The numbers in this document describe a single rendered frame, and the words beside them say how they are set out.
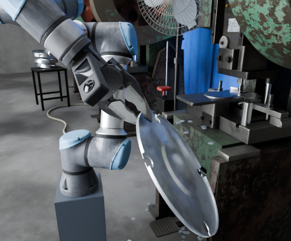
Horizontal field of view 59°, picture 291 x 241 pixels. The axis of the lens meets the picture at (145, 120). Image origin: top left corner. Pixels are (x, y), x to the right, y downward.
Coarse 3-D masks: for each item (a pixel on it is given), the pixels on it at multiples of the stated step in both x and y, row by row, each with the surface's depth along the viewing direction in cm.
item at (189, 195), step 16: (144, 128) 51; (160, 128) 60; (144, 144) 47; (160, 144) 54; (176, 144) 63; (160, 160) 49; (176, 160) 55; (192, 160) 67; (160, 176) 45; (176, 176) 50; (192, 176) 58; (160, 192) 42; (176, 192) 47; (192, 192) 52; (208, 192) 63; (176, 208) 44; (192, 208) 49; (208, 208) 57; (192, 224) 45; (208, 224) 52
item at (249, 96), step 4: (232, 92) 116; (236, 92) 116; (240, 92) 117; (244, 92) 117; (240, 96) 110; (244, 96) 110; (248, 96) 110; (252, 96) 110; (260, 96) 110; (240, 100) 110; (244, 100) 108; (252, 100) 109; (256, 100) 110; (260, 100) 111; (236, 104) 113; (240, 104) 110
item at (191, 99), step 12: (180, 96) 110; (192, 96) 110; (204, 96) 110; (216, 96) 108; (228, 96) 108; (204, 108) 113; (216, 108) 107; (228, 108) 109; (204, 120) 114; (216, 120) 109
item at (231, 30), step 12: (228, 12) 106; (228, 24) 106; (228, 36) 107; (228, 48) 106; (240, 48) 102; (252, 48) 101; (228, 60) 103; (240, 60) 102; (252, 60) 103; (264, 60) 105
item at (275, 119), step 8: (272, 96) 100; (256, 104) 107; (264, 104) 107; (272, 104) 101; (264, 112) 103; (272, 112) 99; (280, 112) 96; (288, 112) 96; (272, 120) 98; (280, 120) 95; (288, 120) 96
